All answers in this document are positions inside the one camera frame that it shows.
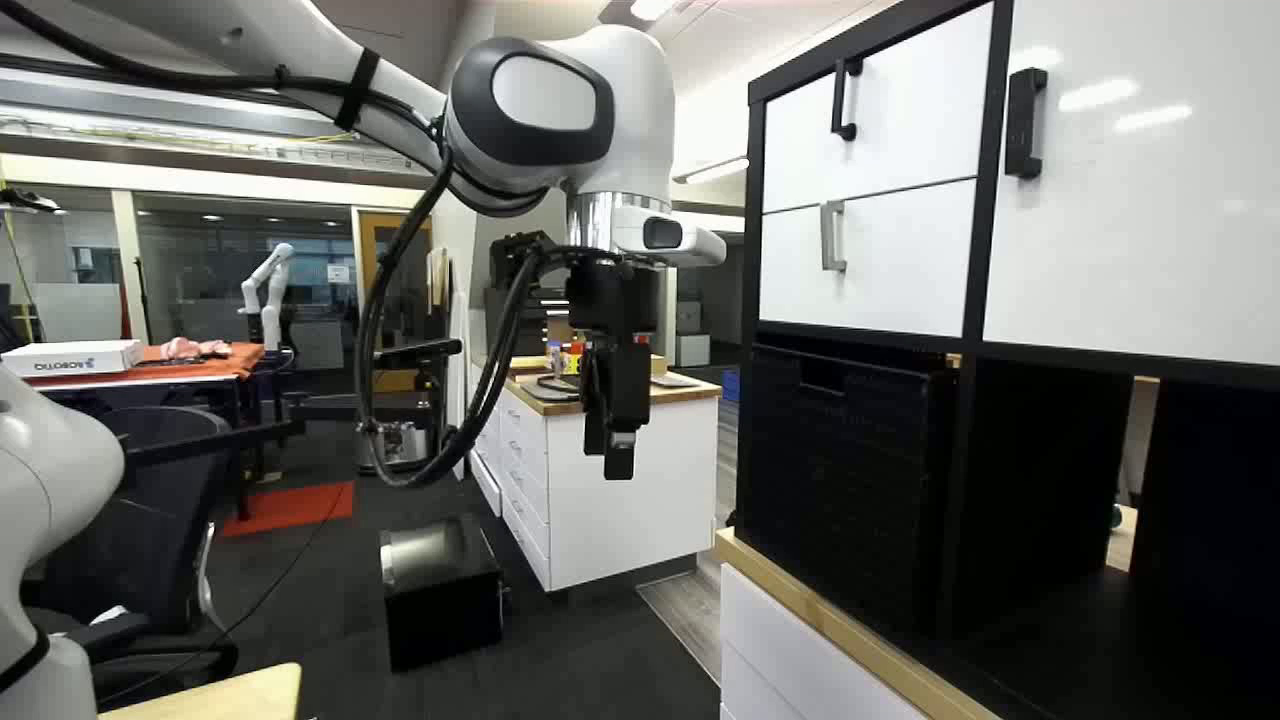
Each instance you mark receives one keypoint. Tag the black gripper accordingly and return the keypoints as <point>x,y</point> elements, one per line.
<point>619,302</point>

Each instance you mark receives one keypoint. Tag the black woven storage basket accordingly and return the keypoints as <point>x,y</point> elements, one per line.
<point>835,482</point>

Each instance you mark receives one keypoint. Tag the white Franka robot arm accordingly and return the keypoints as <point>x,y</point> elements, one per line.
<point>547,95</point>

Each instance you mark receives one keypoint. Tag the small white background robot arm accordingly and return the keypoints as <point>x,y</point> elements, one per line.
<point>269,284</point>

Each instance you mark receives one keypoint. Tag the grey plate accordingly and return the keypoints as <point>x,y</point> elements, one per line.
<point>557,387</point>

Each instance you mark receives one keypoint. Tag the white island cabinet wooden top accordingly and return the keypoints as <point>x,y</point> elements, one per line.
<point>612,495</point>

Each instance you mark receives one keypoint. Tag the black box on floor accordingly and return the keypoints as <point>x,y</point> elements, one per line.
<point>440,595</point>

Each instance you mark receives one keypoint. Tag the white base cabinet wooden top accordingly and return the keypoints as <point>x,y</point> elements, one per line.
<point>803,655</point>

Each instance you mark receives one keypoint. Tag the red floor mat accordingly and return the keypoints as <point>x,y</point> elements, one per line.
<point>284,511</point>

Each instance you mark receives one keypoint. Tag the black cube shelf unit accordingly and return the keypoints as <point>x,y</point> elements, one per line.
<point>983,402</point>

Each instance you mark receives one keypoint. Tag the table with red cover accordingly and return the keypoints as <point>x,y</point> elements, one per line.
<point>147,371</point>

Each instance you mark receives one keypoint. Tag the light wooden table corner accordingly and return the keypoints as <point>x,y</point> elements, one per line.
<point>220,696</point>

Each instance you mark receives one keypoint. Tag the black office chair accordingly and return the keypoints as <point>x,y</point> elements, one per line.
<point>143,532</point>

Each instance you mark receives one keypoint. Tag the flat white box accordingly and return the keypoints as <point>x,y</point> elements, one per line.
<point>75,357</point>

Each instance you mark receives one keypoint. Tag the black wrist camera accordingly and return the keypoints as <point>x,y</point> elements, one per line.
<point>530,284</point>

